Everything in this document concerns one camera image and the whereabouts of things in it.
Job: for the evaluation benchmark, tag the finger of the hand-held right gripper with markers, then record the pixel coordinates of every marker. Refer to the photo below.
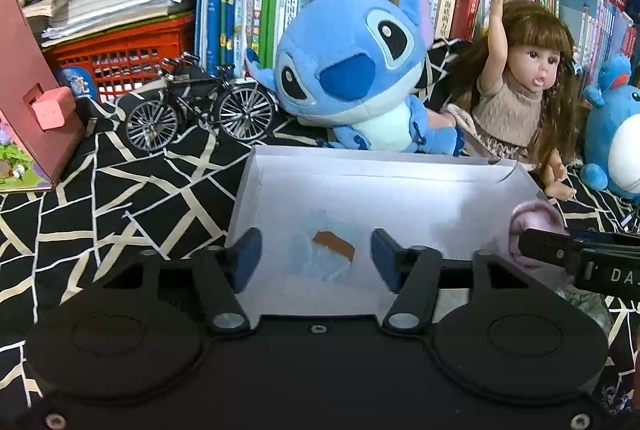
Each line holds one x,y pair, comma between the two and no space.
615,242
555,250

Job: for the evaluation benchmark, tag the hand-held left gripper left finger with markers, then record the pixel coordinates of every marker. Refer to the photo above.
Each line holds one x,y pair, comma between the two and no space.
248,255

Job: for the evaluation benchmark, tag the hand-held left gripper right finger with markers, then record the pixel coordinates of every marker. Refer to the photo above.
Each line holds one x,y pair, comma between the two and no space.
385,260

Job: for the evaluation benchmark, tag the purple plush toy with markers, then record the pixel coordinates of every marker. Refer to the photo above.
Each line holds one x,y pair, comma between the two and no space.
535,220

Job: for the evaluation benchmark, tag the clear plastic packet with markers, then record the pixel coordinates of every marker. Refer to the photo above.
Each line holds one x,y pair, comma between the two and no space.
320,266

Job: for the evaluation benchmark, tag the white cardboard box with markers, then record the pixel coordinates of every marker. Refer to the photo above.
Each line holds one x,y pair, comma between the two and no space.
350,190

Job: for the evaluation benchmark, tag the dark floral cloth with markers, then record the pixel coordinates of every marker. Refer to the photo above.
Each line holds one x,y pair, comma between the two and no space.
617,397

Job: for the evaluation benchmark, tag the round blue white plush toy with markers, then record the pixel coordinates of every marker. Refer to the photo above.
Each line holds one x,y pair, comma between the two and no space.
620,134

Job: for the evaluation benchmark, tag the black model bicycle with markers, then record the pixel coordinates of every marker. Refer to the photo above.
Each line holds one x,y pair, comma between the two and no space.
245,112

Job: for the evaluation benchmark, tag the brown-haired doll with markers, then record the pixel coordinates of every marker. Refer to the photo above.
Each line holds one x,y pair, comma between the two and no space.
510,109

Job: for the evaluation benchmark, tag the blue alien plush toy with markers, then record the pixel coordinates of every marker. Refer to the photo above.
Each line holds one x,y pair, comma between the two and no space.
350,74

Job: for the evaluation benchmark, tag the red plastic basket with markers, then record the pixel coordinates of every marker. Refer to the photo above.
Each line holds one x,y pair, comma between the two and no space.
125,44

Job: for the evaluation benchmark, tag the small blue round toy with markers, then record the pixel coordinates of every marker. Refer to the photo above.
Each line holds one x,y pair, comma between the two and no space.
75,82

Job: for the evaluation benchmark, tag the pink triangular miniature house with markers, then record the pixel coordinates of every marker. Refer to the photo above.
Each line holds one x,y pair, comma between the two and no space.
30,84

